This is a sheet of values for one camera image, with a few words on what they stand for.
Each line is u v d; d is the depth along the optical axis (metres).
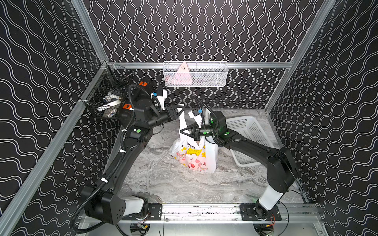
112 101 0.76
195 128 0.69
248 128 1.06
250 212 0.75
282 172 0.47
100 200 0.38
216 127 0.64
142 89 0.98
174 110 0.63
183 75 0.90
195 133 0.68
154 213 0.75
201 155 0.83
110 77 0.95
